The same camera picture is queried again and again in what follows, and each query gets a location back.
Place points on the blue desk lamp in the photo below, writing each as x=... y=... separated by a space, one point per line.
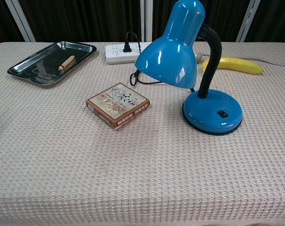
x=170 y=56

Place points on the brown chess box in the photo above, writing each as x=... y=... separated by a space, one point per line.
x=116 y=103

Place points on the beige woven tablecloth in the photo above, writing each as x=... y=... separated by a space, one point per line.
x=142 y=176

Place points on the white power strip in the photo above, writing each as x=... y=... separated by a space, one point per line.
x=114 y=53

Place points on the short wooden stick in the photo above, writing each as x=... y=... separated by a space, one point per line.
x=66 y=62

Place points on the yellow banana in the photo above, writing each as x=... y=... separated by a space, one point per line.
x=239 y=64

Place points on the black pleated curtain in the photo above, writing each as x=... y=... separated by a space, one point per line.
x=3 y=18
x=274 y=18
x=86 y=18
x=227 y=14

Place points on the stainless steel tray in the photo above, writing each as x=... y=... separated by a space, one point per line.
x=34 y=70

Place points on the white frame pole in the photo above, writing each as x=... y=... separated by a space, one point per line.
x=146 y=18
x=248 y=20
x=23 y=21

